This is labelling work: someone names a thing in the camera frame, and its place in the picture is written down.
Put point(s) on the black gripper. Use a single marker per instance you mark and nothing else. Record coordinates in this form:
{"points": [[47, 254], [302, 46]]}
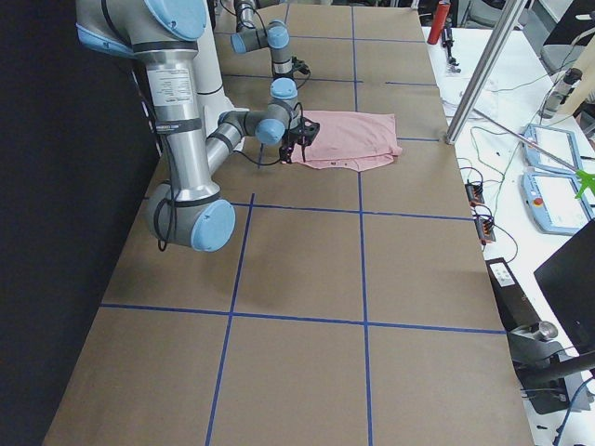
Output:
{"points": [[289, 142]]}

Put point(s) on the pink Snoopy t-shirt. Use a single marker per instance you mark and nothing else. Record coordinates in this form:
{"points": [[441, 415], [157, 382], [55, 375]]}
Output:
{"points": [[357, 141]]}

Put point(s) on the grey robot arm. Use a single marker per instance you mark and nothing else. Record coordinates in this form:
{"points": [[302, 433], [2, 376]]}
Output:
{"points": [[253, 33], [196, 124]]}

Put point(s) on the red bottle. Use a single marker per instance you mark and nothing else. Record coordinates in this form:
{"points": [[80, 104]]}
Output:
{"points": [[439, 19]]}

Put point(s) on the orange black relay module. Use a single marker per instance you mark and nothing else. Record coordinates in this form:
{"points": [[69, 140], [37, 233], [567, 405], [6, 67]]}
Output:
{"points": [[474, 191]]}

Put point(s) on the teach pendant far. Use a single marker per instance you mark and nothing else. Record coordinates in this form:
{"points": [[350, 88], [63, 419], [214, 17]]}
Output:
{"points": [[561, 143]]}

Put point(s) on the teach pendant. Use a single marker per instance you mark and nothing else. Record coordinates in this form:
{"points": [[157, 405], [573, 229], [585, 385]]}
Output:
{"points": [[561, 143], [552, 203]]}

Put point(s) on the teach pendant near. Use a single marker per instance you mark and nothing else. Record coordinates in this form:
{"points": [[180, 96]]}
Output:
{"points": [[552, 203]]}

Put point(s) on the black box device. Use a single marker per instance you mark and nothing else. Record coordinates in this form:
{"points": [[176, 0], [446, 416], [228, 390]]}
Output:
{"points": [[514, 307]]}

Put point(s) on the green clamp tool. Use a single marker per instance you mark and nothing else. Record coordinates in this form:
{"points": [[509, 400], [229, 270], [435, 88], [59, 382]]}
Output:
{"points": [[586, 181]]}

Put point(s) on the black monitor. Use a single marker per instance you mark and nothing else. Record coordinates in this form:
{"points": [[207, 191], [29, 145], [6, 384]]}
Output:
{"points": [[566, 280]]}

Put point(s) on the aluminium frame post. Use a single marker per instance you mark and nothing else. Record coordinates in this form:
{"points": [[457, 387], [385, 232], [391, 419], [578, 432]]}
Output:
{"points": [[494, 46]]}

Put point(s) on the black camera stand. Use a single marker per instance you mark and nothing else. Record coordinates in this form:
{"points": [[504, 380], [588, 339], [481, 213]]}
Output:
{"points": [[551, 377]]}

